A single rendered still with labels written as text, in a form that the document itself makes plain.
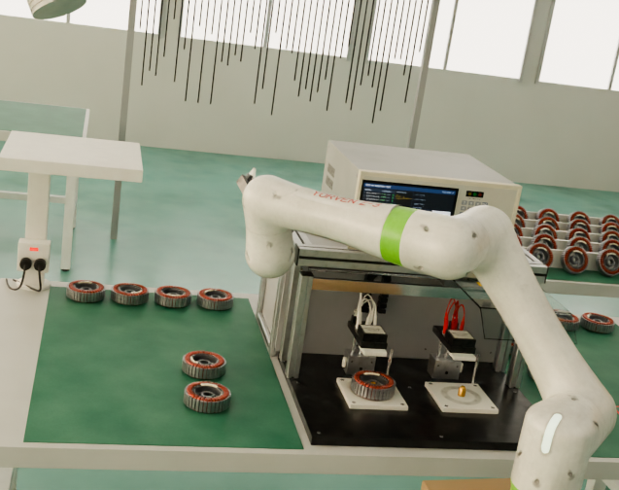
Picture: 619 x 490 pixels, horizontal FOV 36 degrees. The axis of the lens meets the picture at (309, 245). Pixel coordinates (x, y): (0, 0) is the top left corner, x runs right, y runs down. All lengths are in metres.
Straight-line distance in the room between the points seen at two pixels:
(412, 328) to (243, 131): 6.20
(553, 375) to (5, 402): 1.21
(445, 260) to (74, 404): 0.96
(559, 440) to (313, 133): 7.23
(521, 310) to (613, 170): 8.10
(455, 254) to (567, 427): 0.37
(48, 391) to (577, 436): 1.22
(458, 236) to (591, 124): 8.02
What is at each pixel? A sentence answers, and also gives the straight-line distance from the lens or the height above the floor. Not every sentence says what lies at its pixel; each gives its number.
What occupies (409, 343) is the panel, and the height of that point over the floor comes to 0.81.
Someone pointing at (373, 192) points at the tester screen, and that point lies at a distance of 2.39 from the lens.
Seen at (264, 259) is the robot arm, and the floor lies 1.17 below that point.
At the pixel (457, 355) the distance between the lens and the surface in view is 2.50.
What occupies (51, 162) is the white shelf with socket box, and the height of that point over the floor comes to 1.20.
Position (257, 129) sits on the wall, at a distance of 8.75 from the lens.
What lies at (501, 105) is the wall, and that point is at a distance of 9.34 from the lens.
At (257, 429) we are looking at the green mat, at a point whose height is 0.75.
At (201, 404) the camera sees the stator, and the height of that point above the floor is 0.77.
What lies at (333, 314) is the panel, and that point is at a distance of 2.60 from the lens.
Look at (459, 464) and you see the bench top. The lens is 2.30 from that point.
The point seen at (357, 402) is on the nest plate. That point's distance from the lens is 2.37.
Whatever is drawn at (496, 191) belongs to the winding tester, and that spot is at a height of 1.30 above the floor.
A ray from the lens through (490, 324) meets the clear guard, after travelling 2.31.
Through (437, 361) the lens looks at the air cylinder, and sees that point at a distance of 2.60.
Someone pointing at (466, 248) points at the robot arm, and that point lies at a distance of 1.79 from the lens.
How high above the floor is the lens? 1.80
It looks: 17 degrees down
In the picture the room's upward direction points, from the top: 8 degrees clockwise
